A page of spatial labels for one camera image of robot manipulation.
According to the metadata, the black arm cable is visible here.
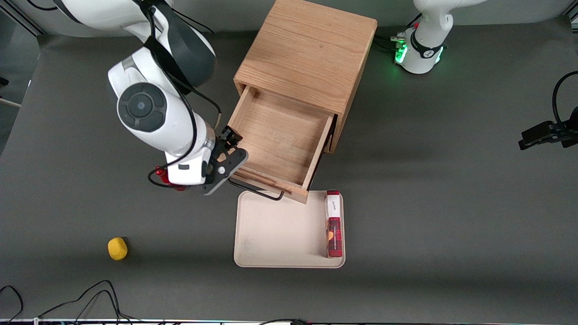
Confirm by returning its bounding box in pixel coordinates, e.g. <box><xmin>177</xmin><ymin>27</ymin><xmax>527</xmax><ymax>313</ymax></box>
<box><xmin>135</xmin><ymin>0</ymin><xmax>223</xmax><ymax>170</ymax></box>

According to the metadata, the robot base cable plug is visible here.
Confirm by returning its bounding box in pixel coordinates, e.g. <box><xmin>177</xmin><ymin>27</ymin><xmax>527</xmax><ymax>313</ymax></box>
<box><xmin>374</xmin><ymin>32</ymin><xmax>407</xmax><ymax>51</ymax></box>

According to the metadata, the thick black drawer handle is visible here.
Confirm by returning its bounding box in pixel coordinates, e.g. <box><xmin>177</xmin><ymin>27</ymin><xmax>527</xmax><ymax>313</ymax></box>
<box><xmin>227</xmin><ymin>178</ymin><xmax>285</xmax><ymax>201</ymax></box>

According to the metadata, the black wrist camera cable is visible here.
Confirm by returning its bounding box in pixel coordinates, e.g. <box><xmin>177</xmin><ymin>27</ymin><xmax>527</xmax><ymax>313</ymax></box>
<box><xmin>552</xmin><ymin>71</ymin><xmax>578</xmax><ymax>129</ymax></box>
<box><xmin>148</xmin><ymin>168</ymin><xmax>181</xmax><ymax>189</ymax></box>

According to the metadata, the black floor cable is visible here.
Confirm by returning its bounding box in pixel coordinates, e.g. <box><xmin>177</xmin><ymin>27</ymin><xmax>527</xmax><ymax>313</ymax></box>
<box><xmin>36</xmin><ymin>280</ymin><xmax>140</xmax><ymax>323</ymax></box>
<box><xmin>0</xmin><ymin>285</ymin><xmax>24</xmax><ymax>323</ymax></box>

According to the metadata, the beige plastic tray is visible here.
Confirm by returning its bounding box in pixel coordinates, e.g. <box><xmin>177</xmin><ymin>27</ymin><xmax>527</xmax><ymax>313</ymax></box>
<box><xmin>233</xmin><ymin>190</ymin><xmax>346</xmax><ymax>269</ymax></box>

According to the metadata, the wooden drawer cabinet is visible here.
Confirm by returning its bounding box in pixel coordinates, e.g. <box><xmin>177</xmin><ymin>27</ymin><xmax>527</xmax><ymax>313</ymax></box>
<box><xmin>233</xmin><ymin>0</ymin><xmax>378</xmax><ymax>154</ymax></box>

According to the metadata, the red tartan shortbread box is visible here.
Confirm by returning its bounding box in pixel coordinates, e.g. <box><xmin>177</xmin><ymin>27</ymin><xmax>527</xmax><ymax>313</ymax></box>
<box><xmin>325</xmin><ymin>190</ymin><xmax>344</xmax><ymax>258</ymax></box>

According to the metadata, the red wrist connector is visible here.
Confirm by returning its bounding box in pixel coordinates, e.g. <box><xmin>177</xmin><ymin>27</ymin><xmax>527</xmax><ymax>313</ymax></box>
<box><xmin>155</xmin><ymin>166</ymin><xmax>188</xmax><ymax>192</ymax></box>

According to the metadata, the small yellow lemon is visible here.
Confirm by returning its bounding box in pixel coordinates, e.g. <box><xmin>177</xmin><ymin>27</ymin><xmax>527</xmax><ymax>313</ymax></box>
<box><xmin>107</xmin><ymin>237</ymin><xmax>128</xmax><ymax>261</ymax></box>

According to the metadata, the dark aluminium frame rail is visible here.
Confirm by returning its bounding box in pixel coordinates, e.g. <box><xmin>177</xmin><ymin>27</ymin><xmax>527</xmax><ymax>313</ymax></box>
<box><xmin>0</xmin><ymin>0</ymin><xmax>46</xmax><ymax>37</ymax></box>

